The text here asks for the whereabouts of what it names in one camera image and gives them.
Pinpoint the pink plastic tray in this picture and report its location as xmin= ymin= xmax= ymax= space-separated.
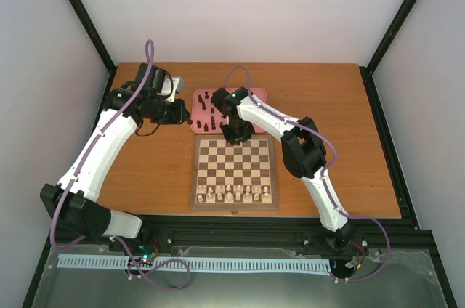
xmin=190 ymin=88 xmax=273 ymax=134

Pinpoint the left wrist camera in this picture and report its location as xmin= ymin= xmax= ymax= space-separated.
xmin=160 ymin=77 xmax=184 ymax=102

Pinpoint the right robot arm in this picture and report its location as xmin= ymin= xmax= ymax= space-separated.
xmin=211 ymin=87 xmax=355 ymax=252

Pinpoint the light king chess piece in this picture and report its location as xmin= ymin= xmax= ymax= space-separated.
xmin=235 ymin=185 xmax=242 ymax=202

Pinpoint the black aluminium frame rail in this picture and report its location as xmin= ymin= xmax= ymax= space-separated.
xmin=43 ymin=213 xmax=435 ymax=262

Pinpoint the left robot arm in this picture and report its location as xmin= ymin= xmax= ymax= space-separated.
xmin=40 ymin=63 xmax=190 ymax=252

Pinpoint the light blue cable duct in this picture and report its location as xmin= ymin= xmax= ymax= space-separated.
xmin=57 ymin=254 xmax=331 ymax=276

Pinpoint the wooden chessboard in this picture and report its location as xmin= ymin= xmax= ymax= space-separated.
xmin=190 ymin=134 xmax=278 ymax=212

